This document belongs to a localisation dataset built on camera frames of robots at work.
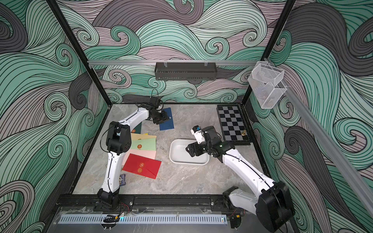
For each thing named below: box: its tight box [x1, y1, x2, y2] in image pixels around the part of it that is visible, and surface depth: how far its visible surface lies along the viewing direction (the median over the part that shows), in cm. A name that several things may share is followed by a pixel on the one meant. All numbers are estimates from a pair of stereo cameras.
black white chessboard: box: [216, 104, 252, 146], surface depth 106 cm
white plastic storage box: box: [169, 138, 210, 166], surface depth 92 cm
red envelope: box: [122, 153, 162, 180], surface depth 87 cm
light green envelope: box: [130, 137, 157, 151], surface depth 97 cm
